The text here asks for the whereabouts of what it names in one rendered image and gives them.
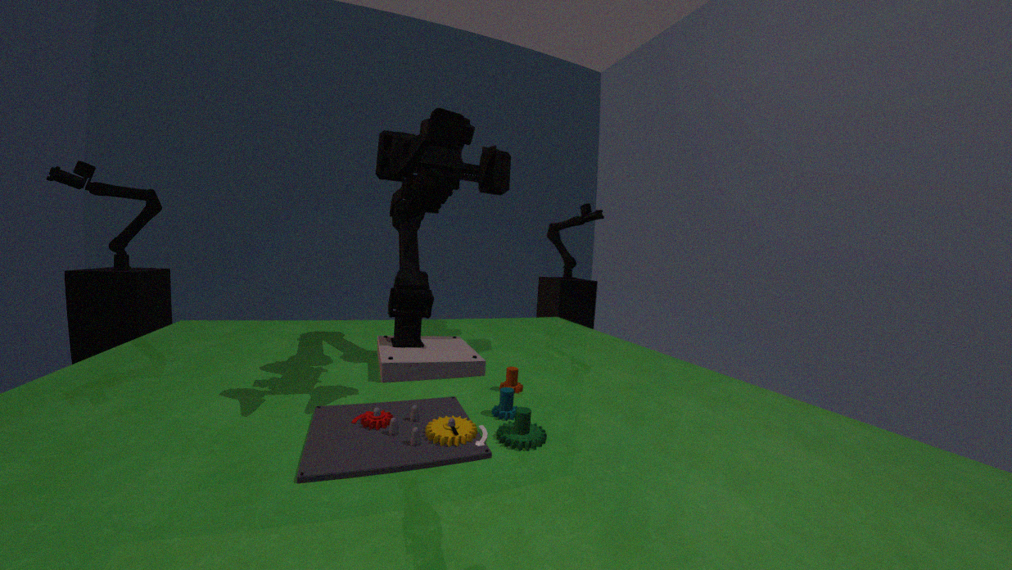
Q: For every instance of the dark green gear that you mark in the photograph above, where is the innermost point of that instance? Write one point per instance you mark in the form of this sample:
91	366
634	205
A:
521	434

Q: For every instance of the orange gear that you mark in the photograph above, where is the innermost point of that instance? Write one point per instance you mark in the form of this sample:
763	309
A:
511	380

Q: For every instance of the yellow gear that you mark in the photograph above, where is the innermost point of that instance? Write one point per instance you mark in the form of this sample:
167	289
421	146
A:
439	431

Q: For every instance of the red gear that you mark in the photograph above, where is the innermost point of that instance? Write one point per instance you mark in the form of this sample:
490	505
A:
368	420

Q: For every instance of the teal gear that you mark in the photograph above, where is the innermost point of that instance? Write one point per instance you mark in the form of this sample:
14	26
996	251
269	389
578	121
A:
505	409

